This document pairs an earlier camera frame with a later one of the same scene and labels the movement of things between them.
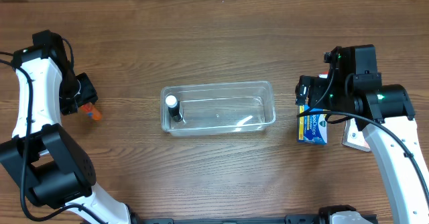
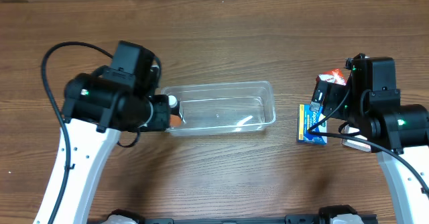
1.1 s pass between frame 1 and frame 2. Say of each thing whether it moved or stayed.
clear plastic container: stayed
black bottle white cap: stayed
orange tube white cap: moved
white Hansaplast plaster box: stayed
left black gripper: moved
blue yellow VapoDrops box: stayed
